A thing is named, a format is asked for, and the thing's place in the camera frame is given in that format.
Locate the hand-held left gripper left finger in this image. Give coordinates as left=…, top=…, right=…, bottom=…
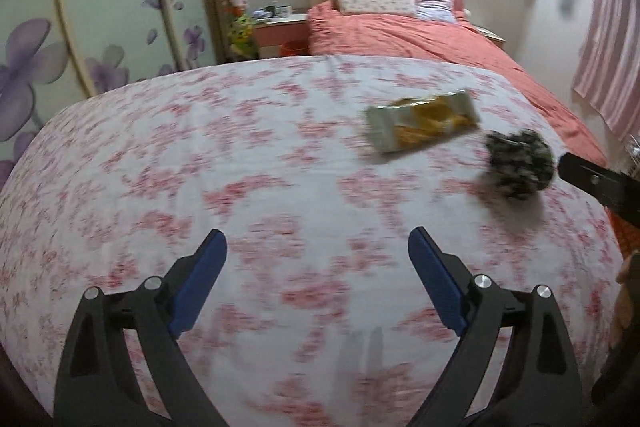
left=53, top=229, right=229, bottom=427

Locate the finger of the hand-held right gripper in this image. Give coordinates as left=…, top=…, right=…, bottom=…
left=557, top=152, right=640, bottom=224

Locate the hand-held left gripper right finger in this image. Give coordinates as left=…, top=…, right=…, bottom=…
left=407, top=228, right=584, bottom=427

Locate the dark patterned scrunchie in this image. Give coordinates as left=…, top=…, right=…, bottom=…
left=484, top=129, right=557, bottom=202

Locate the yellow and white snack packet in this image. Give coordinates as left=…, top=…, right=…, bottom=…
left=364, top=89, right=482, bottom=156

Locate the pink floral blanket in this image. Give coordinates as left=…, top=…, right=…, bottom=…
left=0, top=53, right=626, bottom=427

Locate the pink striped curtain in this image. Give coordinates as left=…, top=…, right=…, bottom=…
left=572, top=0, right=640, bottom=142

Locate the wooden nightstand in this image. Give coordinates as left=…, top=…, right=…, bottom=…
left=470, top=24, right=507, bottom=46

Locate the pink striped pillow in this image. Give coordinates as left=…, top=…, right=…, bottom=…
left=412, top=0, right=458, bottom=24

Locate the red duvet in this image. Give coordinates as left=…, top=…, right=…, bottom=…
left=306, top=0, right=611, bottom=168

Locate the pink bedside table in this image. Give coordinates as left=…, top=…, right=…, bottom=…
left=252, top=13, right=310, bottom=60

